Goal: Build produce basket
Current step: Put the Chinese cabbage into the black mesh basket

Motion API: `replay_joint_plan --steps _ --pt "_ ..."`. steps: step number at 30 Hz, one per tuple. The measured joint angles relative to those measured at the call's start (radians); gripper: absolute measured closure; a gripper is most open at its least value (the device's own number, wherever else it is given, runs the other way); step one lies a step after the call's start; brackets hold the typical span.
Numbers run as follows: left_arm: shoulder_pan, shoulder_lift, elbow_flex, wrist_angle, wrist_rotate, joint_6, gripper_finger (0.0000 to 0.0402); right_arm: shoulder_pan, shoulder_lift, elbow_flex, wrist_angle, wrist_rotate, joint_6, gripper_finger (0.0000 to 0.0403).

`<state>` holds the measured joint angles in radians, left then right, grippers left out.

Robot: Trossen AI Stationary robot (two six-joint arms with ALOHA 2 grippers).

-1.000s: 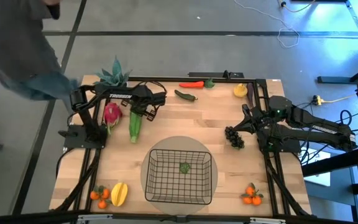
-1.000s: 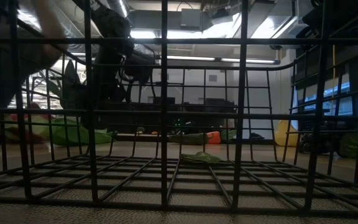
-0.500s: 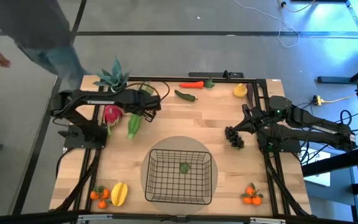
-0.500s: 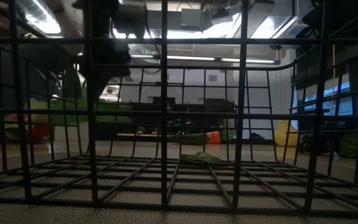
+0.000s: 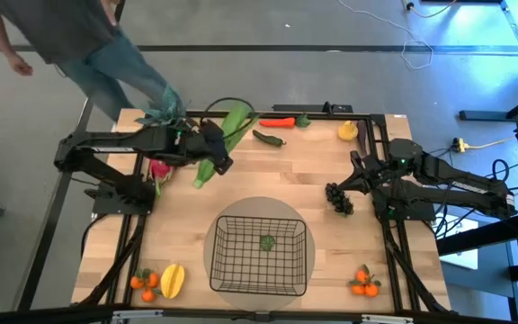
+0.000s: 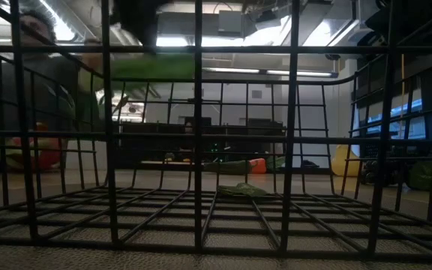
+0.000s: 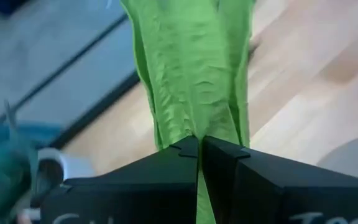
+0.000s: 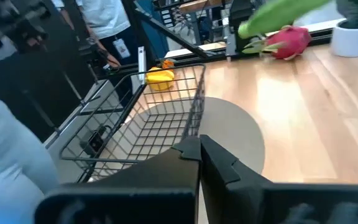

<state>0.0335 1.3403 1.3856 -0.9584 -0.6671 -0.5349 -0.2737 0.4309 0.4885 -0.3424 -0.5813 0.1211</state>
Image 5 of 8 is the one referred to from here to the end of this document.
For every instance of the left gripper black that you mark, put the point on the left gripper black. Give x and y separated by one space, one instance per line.
211 141

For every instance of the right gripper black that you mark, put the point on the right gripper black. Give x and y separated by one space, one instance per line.
376 173

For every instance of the black grape bunch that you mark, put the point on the black grape bunch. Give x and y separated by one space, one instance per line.
340 200

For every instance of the long green leafy lettuce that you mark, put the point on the long green leafy lettuce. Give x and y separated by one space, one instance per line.
234 121

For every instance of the pink dragon fruit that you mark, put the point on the pink dragon fruit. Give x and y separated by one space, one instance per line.
160 170

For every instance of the orange carrot with leaves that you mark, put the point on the orange carrot with leaves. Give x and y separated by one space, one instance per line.
279 122

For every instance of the small green leafy vegetable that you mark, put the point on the small green leafy vegetable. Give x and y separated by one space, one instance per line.
267 243

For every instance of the yellow star fruit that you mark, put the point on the yellow star fruit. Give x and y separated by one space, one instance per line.
172 281

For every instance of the tangerine cluster with leaves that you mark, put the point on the tangerine cluster with leaves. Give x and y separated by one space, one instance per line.
370 290
137 282

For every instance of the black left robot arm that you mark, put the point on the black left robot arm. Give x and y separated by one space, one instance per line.
106 144

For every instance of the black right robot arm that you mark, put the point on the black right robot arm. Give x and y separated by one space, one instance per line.
466 184

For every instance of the dark green cucumber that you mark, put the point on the dark green cucumber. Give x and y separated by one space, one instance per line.
268 138

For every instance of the round grey mat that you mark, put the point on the round grey mat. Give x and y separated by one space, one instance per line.
259 207

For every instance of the grey-green plant leaf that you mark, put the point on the grey-green plant leaf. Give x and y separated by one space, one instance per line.
167 110

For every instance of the yellow power strip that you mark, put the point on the yellow power strip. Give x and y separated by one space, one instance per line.
458 145

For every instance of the black desk leg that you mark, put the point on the black desk leg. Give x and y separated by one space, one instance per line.
484 115

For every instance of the person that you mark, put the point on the person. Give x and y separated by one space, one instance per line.
61 27

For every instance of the person's hand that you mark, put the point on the person's hand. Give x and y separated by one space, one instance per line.
20 65

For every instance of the black aluminium table frame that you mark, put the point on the black aluminium table frame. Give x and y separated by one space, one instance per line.
51 216

